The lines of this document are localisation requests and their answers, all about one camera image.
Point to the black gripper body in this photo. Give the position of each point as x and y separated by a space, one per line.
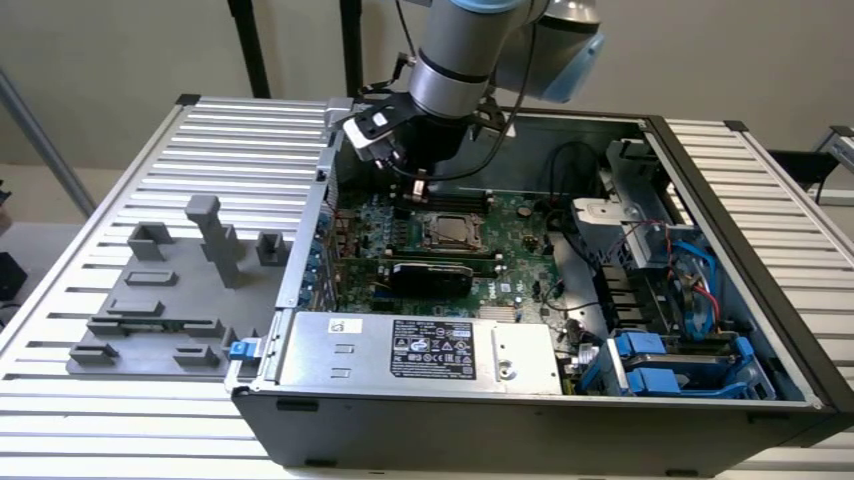
433 142

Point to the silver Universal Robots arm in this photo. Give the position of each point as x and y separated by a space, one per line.
460 45

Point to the metal CPU socket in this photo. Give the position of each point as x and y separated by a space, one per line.
452 231

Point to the black RAM slot bank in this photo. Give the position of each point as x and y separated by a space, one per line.
445 199

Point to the green motherboard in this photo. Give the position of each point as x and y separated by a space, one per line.
467 260

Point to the black tripod pole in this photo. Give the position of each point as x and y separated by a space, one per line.
249 47
351 47

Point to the silver chipset heatsink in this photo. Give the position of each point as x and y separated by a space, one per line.
497 312

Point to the metal disk bay cage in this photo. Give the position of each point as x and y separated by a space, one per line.
623 210

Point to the silver power supply unit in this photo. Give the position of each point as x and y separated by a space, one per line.
373 350

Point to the blue case latch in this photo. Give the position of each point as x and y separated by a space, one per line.
242 349

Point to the grey parts rack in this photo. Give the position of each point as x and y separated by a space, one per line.
173 310

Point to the blue drive caddy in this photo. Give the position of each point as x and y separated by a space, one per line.
649 362

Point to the black open PC case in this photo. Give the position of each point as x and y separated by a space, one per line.
507 425

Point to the grey slanted metal pole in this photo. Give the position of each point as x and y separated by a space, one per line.
46 145

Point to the black box on floor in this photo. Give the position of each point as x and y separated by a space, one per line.
9 276

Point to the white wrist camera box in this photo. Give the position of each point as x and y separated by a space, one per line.
369 131

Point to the aluminium frame stand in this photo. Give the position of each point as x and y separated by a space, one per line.
835 160

